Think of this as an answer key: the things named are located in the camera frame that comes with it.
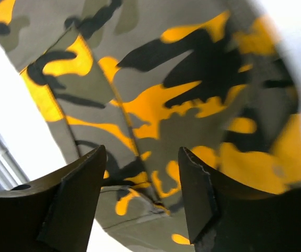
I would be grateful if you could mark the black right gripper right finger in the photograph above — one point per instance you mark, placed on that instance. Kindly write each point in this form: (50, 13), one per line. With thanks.
(223, 214)

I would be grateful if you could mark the olive yellow camouflage trousers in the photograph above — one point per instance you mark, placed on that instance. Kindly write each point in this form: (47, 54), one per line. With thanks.
(144, 78)

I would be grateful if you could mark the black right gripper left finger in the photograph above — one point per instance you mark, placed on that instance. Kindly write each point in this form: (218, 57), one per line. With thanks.
(55, 212)

